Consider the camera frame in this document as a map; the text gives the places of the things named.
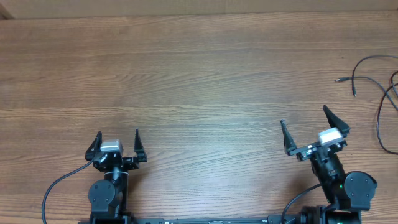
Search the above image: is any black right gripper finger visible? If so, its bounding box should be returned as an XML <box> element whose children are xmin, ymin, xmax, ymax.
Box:
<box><xmin>323</xmin><ymin>105</ymin><xmax>351</xmax><ymax>136</ymax></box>
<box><xmin>280</xmin><ymin>120</ymin><xmax>297</xmax><ymax>155</ymax></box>

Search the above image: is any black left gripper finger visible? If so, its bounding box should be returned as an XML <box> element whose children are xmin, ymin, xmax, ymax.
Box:
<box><xmin>85</xmin><ymin>131</ymin><xmax>102</xmax><ymax>161</ymax></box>
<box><xmin>134</xmin><ymin>128</ymin><xmax>147</xmax><ymax>162</ymax></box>

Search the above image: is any black USB-A cable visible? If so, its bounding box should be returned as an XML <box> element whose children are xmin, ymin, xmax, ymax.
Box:
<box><xmin>334</xmin><ymin>76</ymin><xmax>398</xmax><ymax>111</ymax></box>

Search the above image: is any black grey-plug USB-C cable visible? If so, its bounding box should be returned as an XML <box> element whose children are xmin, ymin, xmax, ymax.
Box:
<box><xmin>351</xmin><ymin>55</ymin><xmax>398</xmax><ymax>97</ymax></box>

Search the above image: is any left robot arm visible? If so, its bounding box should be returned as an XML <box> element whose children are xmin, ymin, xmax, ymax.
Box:
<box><xmin>85</xmin><ymin>129</ymin><xmax>147</xmax><ymax>224</ymax></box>

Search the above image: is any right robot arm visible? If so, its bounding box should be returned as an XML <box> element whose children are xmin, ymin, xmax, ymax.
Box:
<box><xmin>280</xmin><ymin>106</ymin><xmax>377</xmax><ymax>224</ymax></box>

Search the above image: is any black right camera cable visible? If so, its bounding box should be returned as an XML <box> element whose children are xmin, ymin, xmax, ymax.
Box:
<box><xmin>280</xmin><ymin>182</ymin><xmax>324</xmax><ymax>224</ymax></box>

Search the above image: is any black camera cable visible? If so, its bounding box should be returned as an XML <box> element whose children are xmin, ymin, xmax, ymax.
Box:
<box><xmin>280</xmin><ymin>182</ymin><xmax>324</xmax><ymax>224</ymax></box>
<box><xmin>41</xmin><ymin>158</ymin><xmax>96</xmax><ymax>224</ymax></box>

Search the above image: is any black left camera cable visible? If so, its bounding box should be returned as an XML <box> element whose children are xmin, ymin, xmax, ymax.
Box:
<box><xmin>41</xmin><ymin>158</ymin><xmax>96</xmax><ymax>224</ymax></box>

